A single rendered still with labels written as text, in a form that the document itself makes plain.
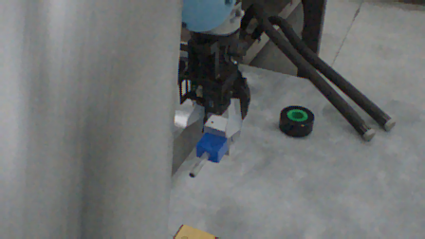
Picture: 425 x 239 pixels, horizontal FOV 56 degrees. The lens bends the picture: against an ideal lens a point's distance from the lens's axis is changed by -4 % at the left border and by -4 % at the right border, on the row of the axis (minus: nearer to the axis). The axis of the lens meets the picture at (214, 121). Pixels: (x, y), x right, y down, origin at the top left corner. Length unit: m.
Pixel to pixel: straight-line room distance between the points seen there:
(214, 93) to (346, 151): 0.44
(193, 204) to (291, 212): 0.19
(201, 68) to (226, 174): 0.32
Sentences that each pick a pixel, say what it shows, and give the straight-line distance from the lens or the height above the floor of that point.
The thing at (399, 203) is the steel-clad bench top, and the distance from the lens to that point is 0.88.
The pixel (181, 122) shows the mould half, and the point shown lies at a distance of 0.86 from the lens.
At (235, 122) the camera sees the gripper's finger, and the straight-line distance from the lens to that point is 0.68.
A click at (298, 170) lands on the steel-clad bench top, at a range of 0.89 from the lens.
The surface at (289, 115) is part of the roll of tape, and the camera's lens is 0.98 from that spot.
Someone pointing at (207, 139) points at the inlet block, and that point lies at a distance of 0.72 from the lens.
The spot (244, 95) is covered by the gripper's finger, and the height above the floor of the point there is 1.04.
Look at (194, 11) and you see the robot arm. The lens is 0.44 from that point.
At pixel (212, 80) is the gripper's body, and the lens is 0.61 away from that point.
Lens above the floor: 1.40
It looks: 37 degrees down
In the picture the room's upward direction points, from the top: straight up
